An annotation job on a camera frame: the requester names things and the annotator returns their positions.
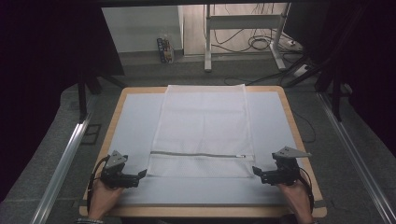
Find long black floor cable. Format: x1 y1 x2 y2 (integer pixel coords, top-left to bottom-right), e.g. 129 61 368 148
223 70 289 87

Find black curtain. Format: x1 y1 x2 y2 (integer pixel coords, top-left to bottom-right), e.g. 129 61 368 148
0 0 126 202
283 0 396 157

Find white metal desk frame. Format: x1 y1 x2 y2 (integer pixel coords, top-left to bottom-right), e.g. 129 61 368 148
204 3 292 73

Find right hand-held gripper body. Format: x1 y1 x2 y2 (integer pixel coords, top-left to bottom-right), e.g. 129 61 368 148
261 146 312 187

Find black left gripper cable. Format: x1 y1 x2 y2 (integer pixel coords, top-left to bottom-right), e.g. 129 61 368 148
86 154 112 214

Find person's left hand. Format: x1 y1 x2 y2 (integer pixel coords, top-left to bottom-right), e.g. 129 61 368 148
87 178 125 220

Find long metal floor rail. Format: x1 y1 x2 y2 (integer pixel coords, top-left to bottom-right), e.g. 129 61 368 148
317 92 396 224
29 114 94 224

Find tangled black floor cables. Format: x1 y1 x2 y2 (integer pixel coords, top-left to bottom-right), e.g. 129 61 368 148
211 3 283 54

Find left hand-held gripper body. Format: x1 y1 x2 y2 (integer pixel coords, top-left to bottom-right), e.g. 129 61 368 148
100 150 140 189

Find white mesh laundry bag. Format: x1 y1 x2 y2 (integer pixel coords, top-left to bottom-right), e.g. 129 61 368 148
146 84 256 179

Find white power strip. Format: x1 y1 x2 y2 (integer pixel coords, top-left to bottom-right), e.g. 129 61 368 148
292 63 310 78

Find person's right hand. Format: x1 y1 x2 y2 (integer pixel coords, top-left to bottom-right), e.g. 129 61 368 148
275 175 314 224

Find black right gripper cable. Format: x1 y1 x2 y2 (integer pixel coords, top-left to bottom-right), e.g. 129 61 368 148
298 167 316 214

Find printed package on floor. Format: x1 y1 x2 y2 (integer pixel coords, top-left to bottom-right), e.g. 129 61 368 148
156 36 176 64

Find black floor grate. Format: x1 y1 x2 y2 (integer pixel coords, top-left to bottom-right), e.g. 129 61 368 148
80 123 103 146

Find thin black floor cable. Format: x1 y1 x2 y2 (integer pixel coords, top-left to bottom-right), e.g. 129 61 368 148
292 111 318 145

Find black metal stand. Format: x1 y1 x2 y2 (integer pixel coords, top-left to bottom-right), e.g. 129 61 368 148
77 73 129 124
281 54 354 123

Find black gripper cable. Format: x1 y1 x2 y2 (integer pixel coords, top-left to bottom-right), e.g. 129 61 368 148
298 167 316 214
86 154 112 214

